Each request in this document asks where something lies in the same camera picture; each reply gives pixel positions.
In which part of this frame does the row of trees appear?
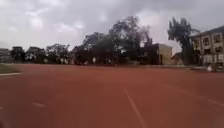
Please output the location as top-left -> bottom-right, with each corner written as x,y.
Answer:
9,15 -> 201,67

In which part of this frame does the red running track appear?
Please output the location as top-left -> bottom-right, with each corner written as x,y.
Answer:
0,63 -> 224,128

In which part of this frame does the small yellow building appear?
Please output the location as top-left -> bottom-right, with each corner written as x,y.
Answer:
143,43 -> 174,66

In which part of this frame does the person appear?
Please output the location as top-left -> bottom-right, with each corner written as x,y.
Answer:
206,64 -> 214,73

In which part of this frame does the long multi-storey building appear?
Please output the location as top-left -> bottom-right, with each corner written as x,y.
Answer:
189,25 -> 224,68

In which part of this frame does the grass field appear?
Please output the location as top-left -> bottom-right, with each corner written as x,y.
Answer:
0,63 -> 23,75

